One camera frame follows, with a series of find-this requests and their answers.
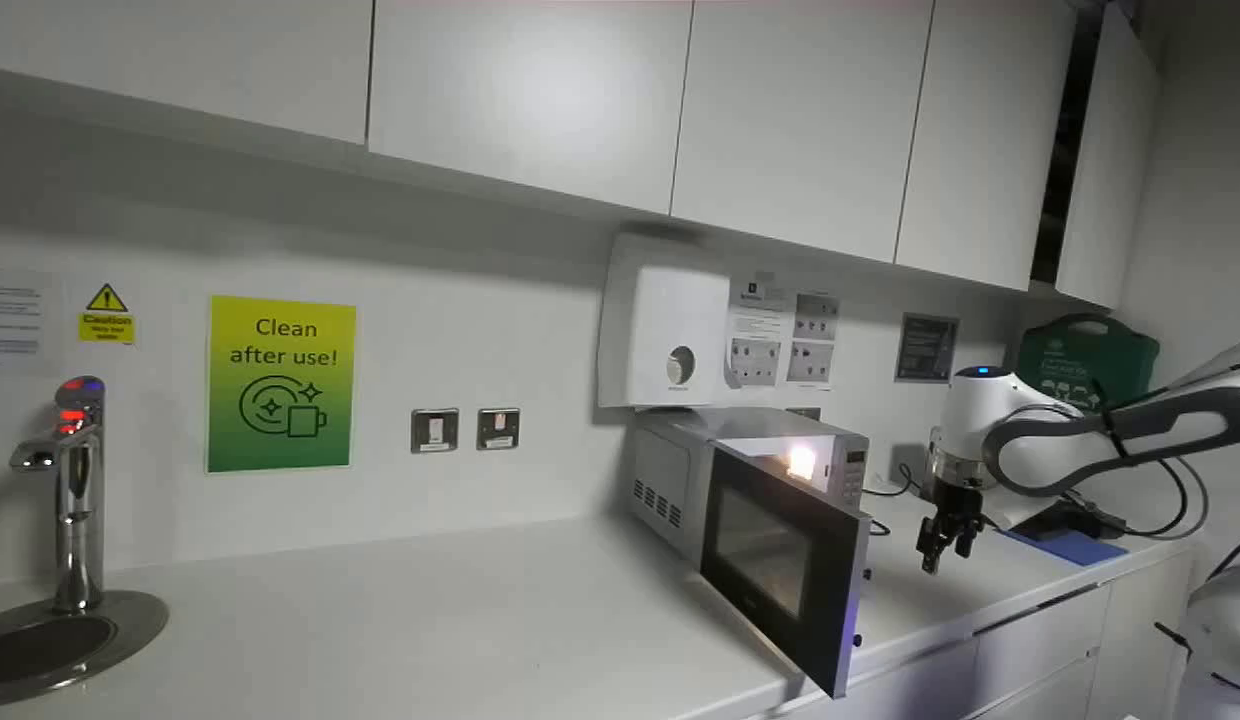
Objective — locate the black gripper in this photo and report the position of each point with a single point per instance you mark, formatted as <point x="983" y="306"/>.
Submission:
<point x="958" y="500"/>

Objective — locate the silver microwave oven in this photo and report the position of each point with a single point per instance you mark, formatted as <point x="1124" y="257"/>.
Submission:
<point x="780" y="563"/>

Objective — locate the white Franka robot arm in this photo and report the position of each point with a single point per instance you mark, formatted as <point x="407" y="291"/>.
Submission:
<point x="972" y="412"/>

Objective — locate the silver microwave oven body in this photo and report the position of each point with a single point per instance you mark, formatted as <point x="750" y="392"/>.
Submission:
<point x="666" y="485"/>

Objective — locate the blue flat cloth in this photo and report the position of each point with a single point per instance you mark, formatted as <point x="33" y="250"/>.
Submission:
<point x="1078" y="544"/>

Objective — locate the white base cabinet unit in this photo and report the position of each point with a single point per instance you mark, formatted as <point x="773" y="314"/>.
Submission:
<point x="1032" y="640"/>

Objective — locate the green first aid box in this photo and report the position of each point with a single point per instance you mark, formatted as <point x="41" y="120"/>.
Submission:
<point x="1092" y="357"/>

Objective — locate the white paper towel dispenser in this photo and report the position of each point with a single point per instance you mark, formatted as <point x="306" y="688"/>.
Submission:
<point x="662" y="332"/>

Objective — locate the white upper cabinet door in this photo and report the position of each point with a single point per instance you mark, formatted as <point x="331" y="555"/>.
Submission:
<point x="983" y="144"/>
<point x="527" y="81"/>
<point x="800" y="120"/>
<point x="164" y="52"/>
<point x="1107" y="163"/>

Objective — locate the green clean after use poster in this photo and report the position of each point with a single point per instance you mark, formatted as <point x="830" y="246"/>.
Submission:
<point x="282" y="387"/>

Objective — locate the yellow warning sign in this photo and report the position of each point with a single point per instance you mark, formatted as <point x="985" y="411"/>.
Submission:
<point x="104" y="320"/>

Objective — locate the chrome water tap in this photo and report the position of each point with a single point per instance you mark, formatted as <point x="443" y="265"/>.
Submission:
<point x="77" y="504"/>

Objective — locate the round metal drain tray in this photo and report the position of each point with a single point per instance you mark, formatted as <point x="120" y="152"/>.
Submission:
<point x="63" y="645"/>

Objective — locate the white text notice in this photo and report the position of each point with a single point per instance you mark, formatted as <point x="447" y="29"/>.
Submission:
<point x="9" y="326"/>

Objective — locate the double wall power socket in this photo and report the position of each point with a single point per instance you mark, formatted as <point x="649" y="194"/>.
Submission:
<point x="907" y="462"/>

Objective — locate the dark framed wall poster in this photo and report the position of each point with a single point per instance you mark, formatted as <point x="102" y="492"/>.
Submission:
<point x="925" y="350"/>

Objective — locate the silver wall socket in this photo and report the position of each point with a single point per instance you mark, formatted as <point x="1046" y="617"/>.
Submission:
<point x="432" y="429"/>
<point x="498" y="429"/>

